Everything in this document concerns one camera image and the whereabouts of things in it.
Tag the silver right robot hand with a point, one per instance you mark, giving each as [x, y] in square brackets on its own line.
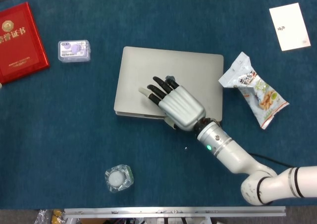
[182, 107]

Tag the silver laptop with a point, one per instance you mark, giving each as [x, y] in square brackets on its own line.
[138, 68]

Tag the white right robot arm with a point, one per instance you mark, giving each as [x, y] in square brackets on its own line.
[230, 154]

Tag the red certificate folder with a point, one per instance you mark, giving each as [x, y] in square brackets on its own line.
[19, 48]

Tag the clear box purple label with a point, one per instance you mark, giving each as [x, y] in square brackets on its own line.
[74, 51]

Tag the white snack bag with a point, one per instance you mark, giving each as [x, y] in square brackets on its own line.
[262, 95]

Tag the teal table cloth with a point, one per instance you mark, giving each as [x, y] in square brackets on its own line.
[74, 134]

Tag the clear plastic water bottle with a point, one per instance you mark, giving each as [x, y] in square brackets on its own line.
[119, 179]

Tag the white paper card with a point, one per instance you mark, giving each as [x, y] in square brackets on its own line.
[289, 25]

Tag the crinkled clear plastic bag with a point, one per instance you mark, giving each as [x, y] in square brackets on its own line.
[43, 217]

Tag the yellow package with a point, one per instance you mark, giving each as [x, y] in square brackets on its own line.
[58, 216]

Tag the aluminium rail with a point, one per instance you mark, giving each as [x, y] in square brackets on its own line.
[173, 211]

